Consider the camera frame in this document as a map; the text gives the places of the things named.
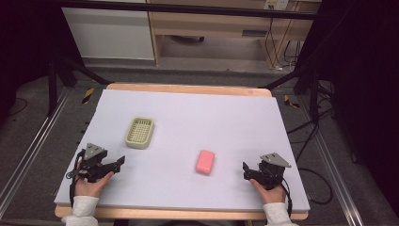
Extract black frame leg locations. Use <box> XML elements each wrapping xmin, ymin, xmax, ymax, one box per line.
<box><xmin>258</xmin><ymin>61</ymin><xmax>322</xmax><ymax>124</ymax></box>
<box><xmin>46</xmin><ymin>56</ymin><xmax>113</xmax><ymax>117</ymax></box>

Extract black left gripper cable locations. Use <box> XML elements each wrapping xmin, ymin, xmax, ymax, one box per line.
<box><xmin>65</xmin><ymin>149</ymin><xmax>87</xmax><ymax>209</ymax></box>

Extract black floor cables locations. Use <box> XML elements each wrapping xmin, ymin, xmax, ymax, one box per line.
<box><xmin>286</xmin><ymin>79</ymin><xmax>336</xmax><ymax>205</ymax></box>

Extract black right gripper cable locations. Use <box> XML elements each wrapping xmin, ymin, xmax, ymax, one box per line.
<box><xmin>279</xmin><ymin>177</ymin><xmax>294</xmax><ymax>218</ymax></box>

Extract pink soap bar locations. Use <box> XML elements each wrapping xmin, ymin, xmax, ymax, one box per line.
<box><xmin>195</xmin><ymin>149</ymin><xmax>216</xmax><ymax>176</ymax></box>

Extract black curtain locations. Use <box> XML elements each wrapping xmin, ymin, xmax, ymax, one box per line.
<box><xmin>295</xmin><ymin>0</ymin><xmax>399</xmax><ymax>218</ymax></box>
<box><xmin>0</xmin><ymin>0</ymin><xmax>83</xmax><ymax>121</ymax></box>

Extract wooden desk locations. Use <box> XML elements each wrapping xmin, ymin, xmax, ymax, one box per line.
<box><xmin>146</xmin><ymin>0</ymin><xmax>322</xmax><ymax>69</ymax></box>

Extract wooden table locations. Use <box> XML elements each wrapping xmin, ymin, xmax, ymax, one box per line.
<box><xmin>54</xmin><ymin>82</ymin><xmax>311</xmax><ymax>221</ymax></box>

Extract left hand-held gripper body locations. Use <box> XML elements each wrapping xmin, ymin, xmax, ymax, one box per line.
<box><xmin>76</xmin><ymin>142</ymin><xmax>108</xmax><ymax>184</ymax></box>

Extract white wall outlet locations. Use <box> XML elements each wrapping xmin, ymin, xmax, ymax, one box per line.
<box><xmin>263</xmin><ymin>0</ymin><xmax>289</xmax><ymax>10</ymax></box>

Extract metal floor rail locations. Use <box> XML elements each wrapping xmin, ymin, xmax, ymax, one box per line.
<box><xmin>300</xmin><ymin>96</ymin><xmax>365</xmax><ymax>226</ymax></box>
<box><xmin>0</xmin><ymin>89</ymin><xmax>72</xmax><ymax>218</ymax></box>

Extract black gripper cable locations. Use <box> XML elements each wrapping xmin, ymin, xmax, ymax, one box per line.
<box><xmin>65</xmin><ymin>149</ymin><xmax>87</xmax><ymax>209</ymax></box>
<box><xmin>279</xmin><ymin>177</ymin><xmax>294</xmax><ymax>218</ymax></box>

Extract white foam mat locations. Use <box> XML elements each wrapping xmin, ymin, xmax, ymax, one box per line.
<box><xmin>54</xmin><ymin>89</ymin><xmax>311</xmax><ymax>212</ymax></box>

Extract white cabinet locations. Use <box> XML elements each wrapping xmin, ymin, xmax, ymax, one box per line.
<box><xmin>61</xmin><ymin>7</ymin><xmax>155</xmax><ymax>61</ymax></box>

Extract yellow black floor tape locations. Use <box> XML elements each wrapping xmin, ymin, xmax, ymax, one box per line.
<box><xmin>283</xmin><ymin>94</ymin><xmax>301</xmax><ymax>109</ymax></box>
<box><xmin>81</xmin><ymin>87</ymin><xmax>95</xmax><ymax>105</ymax></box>

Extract beige soap dish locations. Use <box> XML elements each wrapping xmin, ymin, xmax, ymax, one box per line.
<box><xmin>124</xmin><ymin>116</ymin><xmax>155</xmax><ymax>150</ymax></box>

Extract black horizontal frame bar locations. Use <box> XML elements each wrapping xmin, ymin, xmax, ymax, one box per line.
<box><xmin>59</xmin><ymin>0</ymin><xmax>318</xmax><ymax>21</ymax></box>

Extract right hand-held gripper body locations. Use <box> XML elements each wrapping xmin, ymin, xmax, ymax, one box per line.
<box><xmin>256</xmin><ymin>152</ymin><xmax>293</xmax><ymax>191</ymax></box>

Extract person's right hand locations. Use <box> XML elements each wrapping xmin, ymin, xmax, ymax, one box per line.
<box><xmin>249</xmin><ymin>179</ymin><xmax>287</xmax><ymax>205</ymax></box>

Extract thin black floor cable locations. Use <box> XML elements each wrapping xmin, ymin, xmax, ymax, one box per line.
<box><xmin>7</xmin><ymin>97</ymin><xmax>29</xmax><ymax>118</ymax></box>

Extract cables under desk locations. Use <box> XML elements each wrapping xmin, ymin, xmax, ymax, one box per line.
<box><xmin>264</xmin><ymin>17</ymin><xmax>303</xmax><ymax>69</ymax></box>

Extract person's left hand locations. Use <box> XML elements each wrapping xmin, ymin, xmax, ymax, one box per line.
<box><xmin>73</xmin><ymin>171</ymin><xmax>115</xmax><ymax>199</ymax></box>

